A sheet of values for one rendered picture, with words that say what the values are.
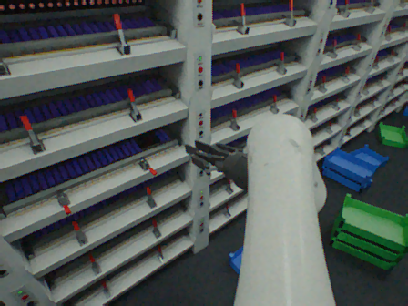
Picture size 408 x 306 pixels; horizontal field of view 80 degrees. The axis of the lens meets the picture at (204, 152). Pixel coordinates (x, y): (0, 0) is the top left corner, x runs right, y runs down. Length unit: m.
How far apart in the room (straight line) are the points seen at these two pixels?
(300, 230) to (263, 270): 0.06
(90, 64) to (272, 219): 0.54
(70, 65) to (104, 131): 0.19
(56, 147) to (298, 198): 0.60
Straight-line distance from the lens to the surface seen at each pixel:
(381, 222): 1.66
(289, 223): 0.29
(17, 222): 0.86
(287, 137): 0.38
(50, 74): 0.66
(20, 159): 0.74
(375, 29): 1.96
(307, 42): 1.34
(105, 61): 0.68
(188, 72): 0.80
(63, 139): 0.75
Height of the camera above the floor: 1.24
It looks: 36 degrees down
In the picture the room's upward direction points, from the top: straight up
